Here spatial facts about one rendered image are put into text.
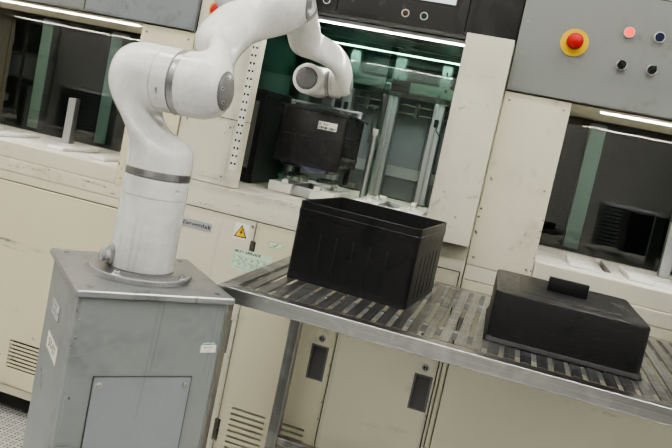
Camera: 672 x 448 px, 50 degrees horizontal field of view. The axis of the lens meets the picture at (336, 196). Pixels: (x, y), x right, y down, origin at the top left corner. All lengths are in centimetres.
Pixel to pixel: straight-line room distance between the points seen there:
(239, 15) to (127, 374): 72
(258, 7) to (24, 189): 114
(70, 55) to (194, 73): 163
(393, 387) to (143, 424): 85
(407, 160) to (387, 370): 107
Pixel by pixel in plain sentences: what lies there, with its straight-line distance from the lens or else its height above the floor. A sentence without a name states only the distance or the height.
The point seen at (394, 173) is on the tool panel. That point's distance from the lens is 283.
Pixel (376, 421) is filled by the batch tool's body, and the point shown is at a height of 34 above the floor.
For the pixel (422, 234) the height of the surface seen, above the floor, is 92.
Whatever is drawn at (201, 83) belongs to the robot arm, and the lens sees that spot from 128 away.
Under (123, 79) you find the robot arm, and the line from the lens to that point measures 135.
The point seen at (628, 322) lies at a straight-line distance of 145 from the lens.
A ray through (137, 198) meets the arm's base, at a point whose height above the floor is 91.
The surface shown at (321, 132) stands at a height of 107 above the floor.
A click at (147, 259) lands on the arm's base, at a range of 134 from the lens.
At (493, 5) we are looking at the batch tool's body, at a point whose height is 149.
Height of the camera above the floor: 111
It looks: 6 degrees down
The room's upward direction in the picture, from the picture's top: 12 degrees clockwise
